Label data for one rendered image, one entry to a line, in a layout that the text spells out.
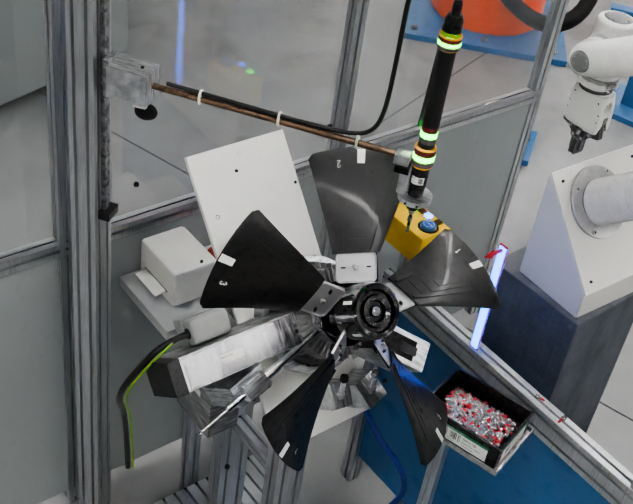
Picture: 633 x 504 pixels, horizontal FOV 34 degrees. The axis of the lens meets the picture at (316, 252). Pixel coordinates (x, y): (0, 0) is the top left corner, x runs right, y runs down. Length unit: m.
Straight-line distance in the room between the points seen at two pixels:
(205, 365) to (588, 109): 1.00
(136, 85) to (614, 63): 0.97
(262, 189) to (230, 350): 0.40
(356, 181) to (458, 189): 1.34
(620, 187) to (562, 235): 0.19
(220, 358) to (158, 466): 1.29
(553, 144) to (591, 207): 2.63
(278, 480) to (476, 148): 1.39
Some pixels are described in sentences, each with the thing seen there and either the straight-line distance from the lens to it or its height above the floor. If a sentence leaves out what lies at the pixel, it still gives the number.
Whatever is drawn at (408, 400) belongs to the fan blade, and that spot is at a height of 1.05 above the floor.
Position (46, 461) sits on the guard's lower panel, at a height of 0.22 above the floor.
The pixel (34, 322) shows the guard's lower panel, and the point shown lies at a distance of 2.75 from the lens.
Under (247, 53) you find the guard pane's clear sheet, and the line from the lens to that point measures 2.64.
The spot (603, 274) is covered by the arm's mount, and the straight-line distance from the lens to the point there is 2.76.
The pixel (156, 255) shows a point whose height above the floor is 0.97.
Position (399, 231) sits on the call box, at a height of 1.04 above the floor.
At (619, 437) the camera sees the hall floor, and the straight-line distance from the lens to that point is 3.86.
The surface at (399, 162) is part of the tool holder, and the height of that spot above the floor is 1.53.
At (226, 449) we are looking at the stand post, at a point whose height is 0.46.
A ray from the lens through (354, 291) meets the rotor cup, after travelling 2.15.
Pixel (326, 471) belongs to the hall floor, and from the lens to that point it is 3.45.
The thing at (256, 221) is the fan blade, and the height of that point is 1.42.
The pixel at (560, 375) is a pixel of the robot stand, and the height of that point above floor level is 0.74.
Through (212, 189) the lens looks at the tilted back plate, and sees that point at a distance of 2.30.
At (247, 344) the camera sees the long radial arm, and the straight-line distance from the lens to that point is 2.19.
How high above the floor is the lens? 2.64
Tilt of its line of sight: 38 degrees down
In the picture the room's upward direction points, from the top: 9 degrees clockwise
